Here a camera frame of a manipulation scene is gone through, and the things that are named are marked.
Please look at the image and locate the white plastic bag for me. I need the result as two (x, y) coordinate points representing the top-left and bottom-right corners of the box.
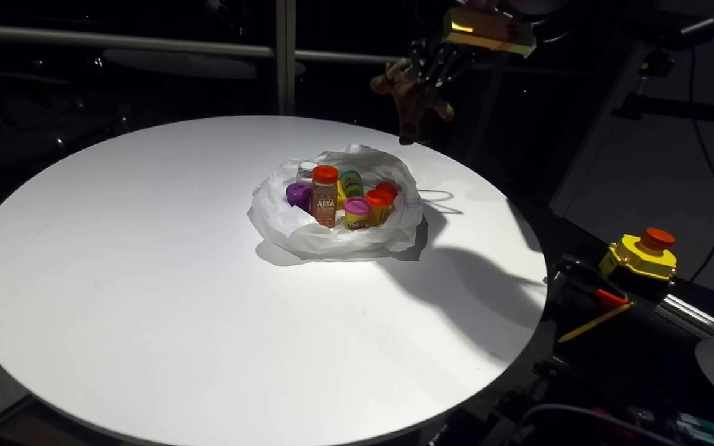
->
(249, 145), (425, 259)

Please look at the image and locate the pink lid play-doh tub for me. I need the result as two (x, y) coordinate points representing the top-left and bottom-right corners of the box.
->
(341, 198), (371, 230)

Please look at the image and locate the yellow wrist camera box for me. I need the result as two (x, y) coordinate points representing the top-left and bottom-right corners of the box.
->
(443, 5), (535, 58)

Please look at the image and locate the yellow play-doh tub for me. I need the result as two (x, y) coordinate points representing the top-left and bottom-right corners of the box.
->
(338, 182), (346, 208)

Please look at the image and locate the purple play-doh tub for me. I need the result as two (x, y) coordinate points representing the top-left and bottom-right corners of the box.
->
(284, 182), (313, 208)

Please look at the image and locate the yellow pencil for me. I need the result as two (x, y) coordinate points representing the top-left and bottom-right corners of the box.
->
(557, 302), (634, 344)

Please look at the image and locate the metal railing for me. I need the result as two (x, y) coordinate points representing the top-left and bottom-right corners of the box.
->
(0, 0), (418, 113)

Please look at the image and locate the teal lid play-doh tub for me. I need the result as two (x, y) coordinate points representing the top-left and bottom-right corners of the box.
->
(340, 171), (364, 198)

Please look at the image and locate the small red lid tub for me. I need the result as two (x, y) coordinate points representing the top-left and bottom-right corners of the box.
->
(374, 182), (400, 198)

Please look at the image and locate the orange lid play-doh tub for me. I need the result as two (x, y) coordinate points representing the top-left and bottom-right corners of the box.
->
(364, 191), (394, 225)

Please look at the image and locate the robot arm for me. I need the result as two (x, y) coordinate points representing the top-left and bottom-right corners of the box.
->
(408, 0), (714, 85)

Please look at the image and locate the brown plush dog toy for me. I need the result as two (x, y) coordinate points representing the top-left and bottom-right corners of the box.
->
(370, 58), (456, 145)

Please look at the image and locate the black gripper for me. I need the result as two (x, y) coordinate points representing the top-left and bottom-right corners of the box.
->
(408, 40), (473, 79)

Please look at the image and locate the yellow emergency stop button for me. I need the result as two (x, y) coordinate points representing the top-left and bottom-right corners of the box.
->
(599, 225), (679, 280)

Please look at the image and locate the spice jar with red lid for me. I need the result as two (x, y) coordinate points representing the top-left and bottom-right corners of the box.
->
(310, 163), (340, 228)

